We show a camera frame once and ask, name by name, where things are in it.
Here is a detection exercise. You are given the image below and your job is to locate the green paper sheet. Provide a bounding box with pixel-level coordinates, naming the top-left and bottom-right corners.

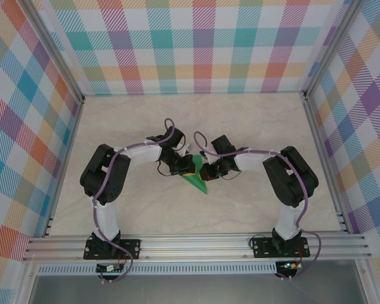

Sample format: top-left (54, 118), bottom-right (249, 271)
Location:
top-left (180, 154), bottom-right (209, 194)

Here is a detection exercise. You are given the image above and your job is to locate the grey metal panel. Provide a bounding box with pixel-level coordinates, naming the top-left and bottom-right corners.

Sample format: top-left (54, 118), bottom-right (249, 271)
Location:
top-left (28, 274), bottom-right (368, 304)

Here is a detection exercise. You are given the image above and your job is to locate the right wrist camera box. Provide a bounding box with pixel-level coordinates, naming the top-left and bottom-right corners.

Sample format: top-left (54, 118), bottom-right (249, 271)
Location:
top-left (201, 144), bottom-right (218, 165)

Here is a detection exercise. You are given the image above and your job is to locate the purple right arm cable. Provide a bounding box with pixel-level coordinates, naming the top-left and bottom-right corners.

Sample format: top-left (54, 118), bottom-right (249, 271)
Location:
top-left (193, 131), bottom-right (322, 281)

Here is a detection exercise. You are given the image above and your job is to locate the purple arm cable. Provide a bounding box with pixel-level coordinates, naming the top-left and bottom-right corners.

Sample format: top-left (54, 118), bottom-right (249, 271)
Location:
top-left (91, 118), bottom-right (178, 284)
top-left (193, 131), bottom-right (322, 281)

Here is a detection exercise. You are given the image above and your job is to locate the aluminium mounting rail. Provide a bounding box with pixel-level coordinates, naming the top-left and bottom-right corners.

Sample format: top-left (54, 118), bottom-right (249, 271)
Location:
top-left (21, 232), bottom-right (373, 262)

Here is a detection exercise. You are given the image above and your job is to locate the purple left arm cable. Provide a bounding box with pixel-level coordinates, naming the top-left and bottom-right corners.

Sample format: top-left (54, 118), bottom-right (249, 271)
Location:
top-left (91, 118), bottom-right (178, 284)

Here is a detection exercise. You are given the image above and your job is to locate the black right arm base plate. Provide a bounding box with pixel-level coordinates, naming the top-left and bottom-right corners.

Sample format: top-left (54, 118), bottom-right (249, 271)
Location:
top-left (251, 236), bottom-right (311, 259)

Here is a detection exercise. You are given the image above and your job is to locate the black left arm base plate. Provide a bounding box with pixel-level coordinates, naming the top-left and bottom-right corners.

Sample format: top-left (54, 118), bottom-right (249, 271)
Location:
top-left (84, 239), bottom-right (142, 261)

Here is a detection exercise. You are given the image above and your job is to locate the slotted grey cable tray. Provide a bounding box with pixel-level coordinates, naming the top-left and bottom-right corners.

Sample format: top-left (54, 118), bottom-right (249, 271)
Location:
top-left (36, 263), bottom-right (278, 276)

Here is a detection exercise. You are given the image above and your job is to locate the aluminium side rail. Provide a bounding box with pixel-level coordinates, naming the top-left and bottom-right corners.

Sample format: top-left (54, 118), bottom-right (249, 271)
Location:
top-left (43, 96), bottom-right (86, 238)
top-left (302, 93), bottom-right (350, 234)

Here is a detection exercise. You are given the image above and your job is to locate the aluminium frame post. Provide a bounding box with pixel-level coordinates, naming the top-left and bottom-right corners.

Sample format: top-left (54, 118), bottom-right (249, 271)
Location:
top-left (17, 262), bottom-right (35, 304)
top-left (302, 0), bottom-right (368, 101)
top-left (356, 259), bottom-right (379, 304)
top-left (25, 0), bottom-right (86, 104)

